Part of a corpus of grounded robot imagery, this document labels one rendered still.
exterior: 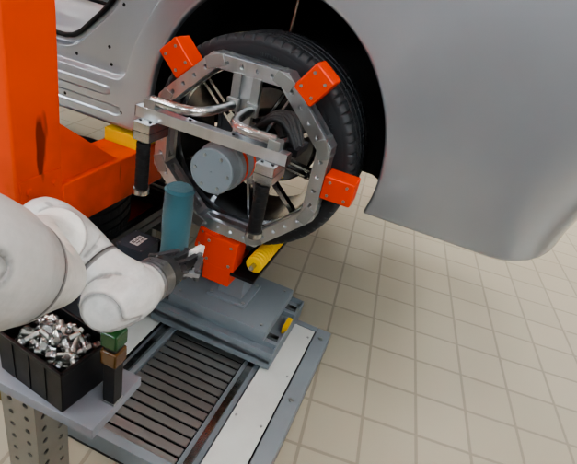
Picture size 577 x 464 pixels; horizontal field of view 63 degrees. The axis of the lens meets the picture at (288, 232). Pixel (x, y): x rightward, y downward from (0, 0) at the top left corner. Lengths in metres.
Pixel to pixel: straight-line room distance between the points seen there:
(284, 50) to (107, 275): 0.80
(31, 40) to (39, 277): 0.99
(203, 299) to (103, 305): 1.00
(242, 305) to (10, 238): 1.48
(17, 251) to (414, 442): 1.68
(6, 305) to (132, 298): 0.49
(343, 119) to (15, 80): 0.82
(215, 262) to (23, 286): 1.22
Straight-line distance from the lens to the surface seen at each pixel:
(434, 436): 1.95
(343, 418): 1.85
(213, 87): 1.50
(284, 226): 1.43
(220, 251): 1.54
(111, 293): 0.84
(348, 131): 1.35
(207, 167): 1.28
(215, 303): 1.80
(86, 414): 1.17
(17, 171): 1.39
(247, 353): 1.77
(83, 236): 0.88
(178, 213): 1.41
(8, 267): 0.36
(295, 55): 1.36
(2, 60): 1.30
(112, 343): 1.04
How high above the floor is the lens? 1.37
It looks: 29 degrees down
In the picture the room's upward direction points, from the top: 13 degrees clockwise
